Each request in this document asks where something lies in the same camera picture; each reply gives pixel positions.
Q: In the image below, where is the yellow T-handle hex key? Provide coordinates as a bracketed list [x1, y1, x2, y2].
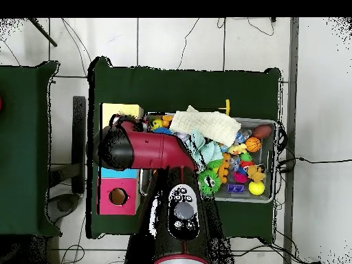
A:
[197, 98, 231, 118]

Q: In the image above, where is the wooden box with three holes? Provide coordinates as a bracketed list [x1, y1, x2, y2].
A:
[97, 102, 144, 216]

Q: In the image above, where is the shallow silver mesh bin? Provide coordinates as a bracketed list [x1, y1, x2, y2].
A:
[138, 111, 278, 204]

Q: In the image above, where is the large blue spiky ball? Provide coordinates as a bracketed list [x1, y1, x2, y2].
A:
[152, 126, 174, 135]

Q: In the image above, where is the cream waffle cloth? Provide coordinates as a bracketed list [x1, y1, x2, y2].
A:
[168, 104, 242, 148]

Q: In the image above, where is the black panel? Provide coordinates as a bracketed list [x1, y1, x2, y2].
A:
[71, 95, 88, 195]

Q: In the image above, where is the light blue waffle cloth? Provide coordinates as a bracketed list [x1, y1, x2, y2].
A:
[188, 129, 224, 169]

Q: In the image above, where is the thin black cable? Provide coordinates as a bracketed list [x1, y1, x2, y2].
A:
[177, 17, 201, 70]

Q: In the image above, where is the green spiky ball with eyes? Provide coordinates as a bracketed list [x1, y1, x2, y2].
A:
[198, 169, 222, 196]

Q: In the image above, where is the brown plush toy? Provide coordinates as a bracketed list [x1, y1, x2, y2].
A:
[245, 164, 267, 183]

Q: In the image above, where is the black rod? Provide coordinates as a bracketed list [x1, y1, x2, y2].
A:
[27, 17, 58, 47]

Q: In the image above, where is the dark rounded stand base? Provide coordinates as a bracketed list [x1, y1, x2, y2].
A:
[46, 192, 83, 224]

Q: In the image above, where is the orange toy basketball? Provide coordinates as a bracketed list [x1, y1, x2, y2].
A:
[245, 136, 262, 153]

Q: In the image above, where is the dark green table cloth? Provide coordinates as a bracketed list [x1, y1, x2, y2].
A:
[0, 60, 62, 238]
[87, 56, 283, 244]

